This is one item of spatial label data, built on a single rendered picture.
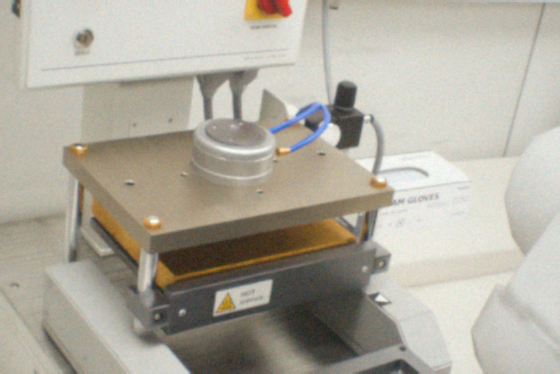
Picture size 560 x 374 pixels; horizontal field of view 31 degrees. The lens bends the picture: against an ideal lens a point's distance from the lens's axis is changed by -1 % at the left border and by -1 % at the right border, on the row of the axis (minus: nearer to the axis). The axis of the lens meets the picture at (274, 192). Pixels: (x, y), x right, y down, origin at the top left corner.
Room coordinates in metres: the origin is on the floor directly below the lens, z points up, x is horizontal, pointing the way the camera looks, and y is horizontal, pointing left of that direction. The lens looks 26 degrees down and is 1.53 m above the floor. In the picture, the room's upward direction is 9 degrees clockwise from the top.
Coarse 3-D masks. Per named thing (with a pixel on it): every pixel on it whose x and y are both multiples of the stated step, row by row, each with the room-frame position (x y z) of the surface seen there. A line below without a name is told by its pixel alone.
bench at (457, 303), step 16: (512, 272) 1.44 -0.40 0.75; (416, 288) 1.34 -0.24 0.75; (432, 288) 1.35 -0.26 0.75; (448, 288) 1.35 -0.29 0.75; (464, 288) 1.36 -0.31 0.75; (480, 288) 1.37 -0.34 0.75; (432, 304) 1.30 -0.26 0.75; (448, 304) 1.31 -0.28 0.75; (464, 304) 1.31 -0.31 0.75; (480, 304) 1.32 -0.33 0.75; (448, 320) 1.26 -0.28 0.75; (464, 320) 1.27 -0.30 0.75; (448, 336) 1.22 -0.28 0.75; (464, 336) 1.23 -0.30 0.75; (464, 352) 1.19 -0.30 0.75; (464, 368) 1.15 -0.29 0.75; (480, 368) 1.15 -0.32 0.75
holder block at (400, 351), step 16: (384, 352) 0.79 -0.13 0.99; (400, 352) 0.80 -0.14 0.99; (320, 368) 0.75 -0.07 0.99; (336, 368) 0.76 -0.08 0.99; (352, 368) 0.76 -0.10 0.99; (368, 368) 0.77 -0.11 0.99; (384, 368) 0.78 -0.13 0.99; (400, 368) 0.79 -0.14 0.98; (416, 368) 0.78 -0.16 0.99; (432, 368) 0.78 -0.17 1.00
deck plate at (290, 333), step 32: (0, 224) 1.02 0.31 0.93; (32, 224) 1.03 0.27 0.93; (64, 224) 1.04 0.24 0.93; (0, 256) 0.95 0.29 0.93; (32, 256) 0.96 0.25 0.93; (96, 256) 0.99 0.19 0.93; (0, 288) 0.90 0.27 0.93; (32, 288) 0.90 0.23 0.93; (32, 320) 0.84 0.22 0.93; (256, 320) 0.91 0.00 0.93; (288, 320) 0.92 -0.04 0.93; (320, 320) 0.93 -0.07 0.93; (192, 352) 0.84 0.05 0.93; (224, 352) 0.84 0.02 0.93; (256, 352) 0.85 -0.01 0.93; (288, 352) 0.86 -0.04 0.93; (320, 352) 0.87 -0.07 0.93; (352, 352) 0.88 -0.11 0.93
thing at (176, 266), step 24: (96, 216) 0.89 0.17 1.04; (120, 240) 0.84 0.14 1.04; (240, 240) 0.85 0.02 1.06; (264, 240) 0.85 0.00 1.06; (288, 240) 0.86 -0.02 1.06; (312, 240) 0.87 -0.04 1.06; (336, 240) 0.88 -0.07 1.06; (168, 264) 0.78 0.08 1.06; (192, 264) 0.79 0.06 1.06; (216, 264) 0.80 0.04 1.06; (240, 264) 0.81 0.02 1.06
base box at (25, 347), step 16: (0, 304) 0.91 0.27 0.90; (0, 320) 0.90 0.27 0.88; (16, 320) 0.87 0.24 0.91; (0, 336) 0.90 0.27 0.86; (16, 336) 0.87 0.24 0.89; (0, 352) 0.90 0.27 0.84; (16, 352) 0.87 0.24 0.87; (32, 352) 0.83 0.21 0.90; (0, 368) 0.90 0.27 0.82; (16, 368) 0.87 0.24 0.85; (32, 368) 0.83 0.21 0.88; (48, 368) 0.80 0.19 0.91
